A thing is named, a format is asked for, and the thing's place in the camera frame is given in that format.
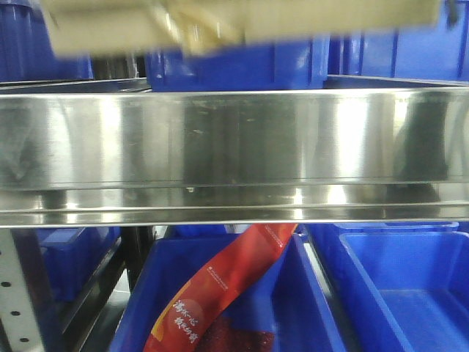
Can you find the brown cardboard carton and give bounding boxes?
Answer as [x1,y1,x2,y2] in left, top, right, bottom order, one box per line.
[40,1,440,56]

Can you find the white perforated shelf upright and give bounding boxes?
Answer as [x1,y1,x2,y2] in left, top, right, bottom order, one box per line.
[1,229,44,351]

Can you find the blue bin with red bag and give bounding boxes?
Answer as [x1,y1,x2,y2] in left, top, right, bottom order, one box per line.
[109,234,345,351]

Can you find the blue bin upper middle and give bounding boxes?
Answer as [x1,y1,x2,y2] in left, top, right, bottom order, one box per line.
[145,36,330,92]

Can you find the red printed snack bag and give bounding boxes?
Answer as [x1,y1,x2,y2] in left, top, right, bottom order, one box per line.
[143,223,297,351]

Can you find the blue bin lower left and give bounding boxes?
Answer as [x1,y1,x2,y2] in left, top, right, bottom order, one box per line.
[35,227,120,301]

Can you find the empty blue plastic bin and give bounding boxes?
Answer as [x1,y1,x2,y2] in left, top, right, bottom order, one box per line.
[307,223,468,351]

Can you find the blue bin upper right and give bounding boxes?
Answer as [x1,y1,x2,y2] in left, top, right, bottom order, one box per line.
[328,1,468,81]

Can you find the blue bin upper left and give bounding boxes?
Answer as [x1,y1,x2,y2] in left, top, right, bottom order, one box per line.
[1,1,94,83]

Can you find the black shelf frame post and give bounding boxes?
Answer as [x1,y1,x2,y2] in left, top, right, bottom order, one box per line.
[121,226,155,291]

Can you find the stainless steel shelf rail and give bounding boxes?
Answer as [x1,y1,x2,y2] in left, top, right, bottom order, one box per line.
[1,76,468,228]

